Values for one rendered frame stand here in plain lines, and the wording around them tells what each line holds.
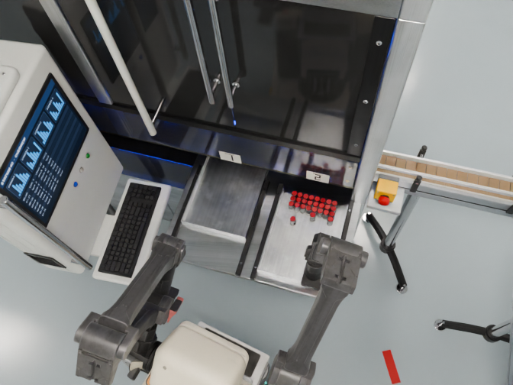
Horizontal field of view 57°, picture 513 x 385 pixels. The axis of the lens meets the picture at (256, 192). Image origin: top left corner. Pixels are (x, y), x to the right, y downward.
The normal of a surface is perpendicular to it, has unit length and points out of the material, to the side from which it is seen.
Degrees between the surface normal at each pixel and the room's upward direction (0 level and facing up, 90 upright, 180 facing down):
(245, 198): 0
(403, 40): 90
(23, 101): 90
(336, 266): 16
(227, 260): 0
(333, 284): 55
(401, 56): 90
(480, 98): 0
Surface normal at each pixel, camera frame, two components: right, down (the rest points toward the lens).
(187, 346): 0.25, -0.88
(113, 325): -0.19, 0.39
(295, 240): -0.07, -0.44
